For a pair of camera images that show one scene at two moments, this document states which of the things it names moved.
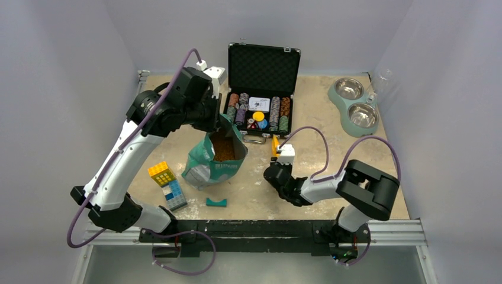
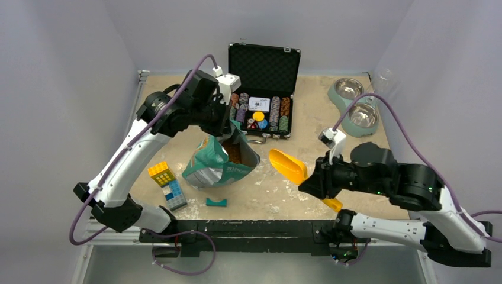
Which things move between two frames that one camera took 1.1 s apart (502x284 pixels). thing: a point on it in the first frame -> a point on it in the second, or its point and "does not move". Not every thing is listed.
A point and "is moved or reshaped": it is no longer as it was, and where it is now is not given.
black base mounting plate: (195, 237) does not move
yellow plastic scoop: (275, 144) is moved or reshaped
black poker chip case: (262, 81) does not move
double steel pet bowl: (357, 106) does not move
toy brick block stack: (170, 186) does not move
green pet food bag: (216, 157) is moved or reshaped
